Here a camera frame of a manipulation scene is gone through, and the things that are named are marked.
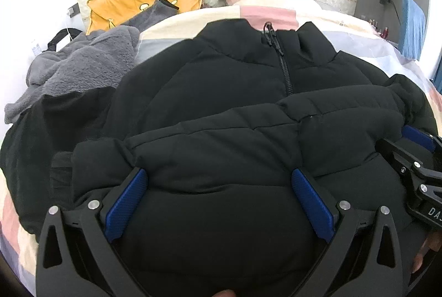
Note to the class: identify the dark wall socket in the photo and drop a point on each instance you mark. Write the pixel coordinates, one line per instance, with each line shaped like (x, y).
(73, 11)

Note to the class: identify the person's right hand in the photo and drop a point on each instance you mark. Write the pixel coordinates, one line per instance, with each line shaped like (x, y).
(419, 259)

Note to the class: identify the grey fleece garment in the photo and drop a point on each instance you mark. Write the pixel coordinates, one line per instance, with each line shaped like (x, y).
(86, 58)

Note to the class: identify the black puffer jacket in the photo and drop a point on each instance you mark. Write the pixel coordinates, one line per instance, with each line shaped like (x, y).
(224, 110)

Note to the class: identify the blue towel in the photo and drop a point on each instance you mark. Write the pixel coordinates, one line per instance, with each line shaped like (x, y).
(412, 27)

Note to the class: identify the pastel checkered blanket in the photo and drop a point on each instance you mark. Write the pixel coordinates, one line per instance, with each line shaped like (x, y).
(165, 30)

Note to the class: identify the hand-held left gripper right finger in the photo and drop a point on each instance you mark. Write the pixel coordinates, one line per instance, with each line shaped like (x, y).
(312, 203)

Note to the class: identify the blue hanging cloth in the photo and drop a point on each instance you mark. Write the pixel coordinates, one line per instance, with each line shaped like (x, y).
(438, 84)

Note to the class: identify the black bag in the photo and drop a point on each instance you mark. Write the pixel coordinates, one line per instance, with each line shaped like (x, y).
(55, 37)

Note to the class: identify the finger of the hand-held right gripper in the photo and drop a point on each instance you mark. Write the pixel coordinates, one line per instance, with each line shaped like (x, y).
(419, 138)
(393, 153)

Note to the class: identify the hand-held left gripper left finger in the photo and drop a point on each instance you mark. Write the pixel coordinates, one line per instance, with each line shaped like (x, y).
(126, 203)

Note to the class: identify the cluster of small bottles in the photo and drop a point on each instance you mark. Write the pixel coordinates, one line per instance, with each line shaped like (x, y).
(380, 30)

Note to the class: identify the yellow pillow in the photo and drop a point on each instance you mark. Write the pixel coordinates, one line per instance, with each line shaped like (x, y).
(114, 12)

